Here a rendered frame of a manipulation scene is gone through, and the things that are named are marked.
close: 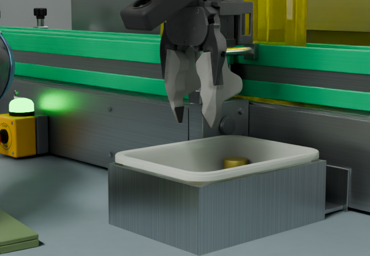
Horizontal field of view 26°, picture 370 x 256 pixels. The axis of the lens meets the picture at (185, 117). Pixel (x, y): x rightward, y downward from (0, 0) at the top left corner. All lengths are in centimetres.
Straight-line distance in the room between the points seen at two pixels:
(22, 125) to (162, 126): 32
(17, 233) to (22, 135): 51
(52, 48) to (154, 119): 33
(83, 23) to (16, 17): 292
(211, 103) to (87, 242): 22
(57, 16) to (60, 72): 347
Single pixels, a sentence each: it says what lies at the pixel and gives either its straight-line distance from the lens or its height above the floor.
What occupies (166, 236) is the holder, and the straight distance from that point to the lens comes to 94.
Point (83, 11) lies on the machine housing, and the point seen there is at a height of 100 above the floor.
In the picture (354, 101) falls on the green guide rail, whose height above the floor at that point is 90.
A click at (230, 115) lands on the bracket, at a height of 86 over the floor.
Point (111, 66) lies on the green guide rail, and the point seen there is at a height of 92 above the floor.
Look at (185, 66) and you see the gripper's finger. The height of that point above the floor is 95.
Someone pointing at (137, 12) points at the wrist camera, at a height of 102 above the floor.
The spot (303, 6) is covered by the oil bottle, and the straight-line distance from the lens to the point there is 122.
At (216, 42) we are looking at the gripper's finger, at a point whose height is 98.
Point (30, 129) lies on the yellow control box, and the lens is 144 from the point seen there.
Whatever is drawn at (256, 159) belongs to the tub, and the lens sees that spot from 110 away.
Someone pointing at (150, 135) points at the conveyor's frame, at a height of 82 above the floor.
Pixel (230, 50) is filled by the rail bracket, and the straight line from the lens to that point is 117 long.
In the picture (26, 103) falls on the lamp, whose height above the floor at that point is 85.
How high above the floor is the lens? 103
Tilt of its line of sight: 9 degrees down
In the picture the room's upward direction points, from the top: straight up
